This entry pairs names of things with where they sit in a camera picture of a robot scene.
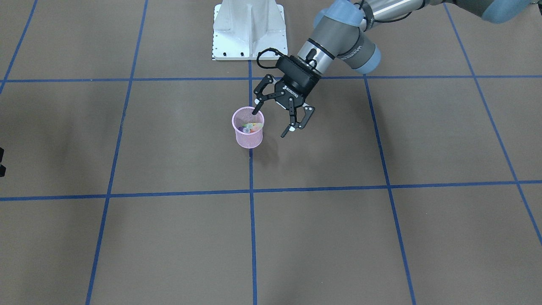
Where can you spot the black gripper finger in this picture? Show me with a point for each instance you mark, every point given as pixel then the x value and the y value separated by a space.
pixel 2 167

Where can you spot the purple marker pen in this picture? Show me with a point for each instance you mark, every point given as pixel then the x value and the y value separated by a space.
pixel 245 130

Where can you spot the pink mesh pen holder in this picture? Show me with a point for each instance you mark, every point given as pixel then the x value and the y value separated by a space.
pixel 243 116

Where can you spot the brown paper table mat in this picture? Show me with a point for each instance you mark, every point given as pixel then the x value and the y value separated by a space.
pixel 418 184

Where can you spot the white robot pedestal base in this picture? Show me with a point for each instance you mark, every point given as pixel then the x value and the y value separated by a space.
pixel 243 28

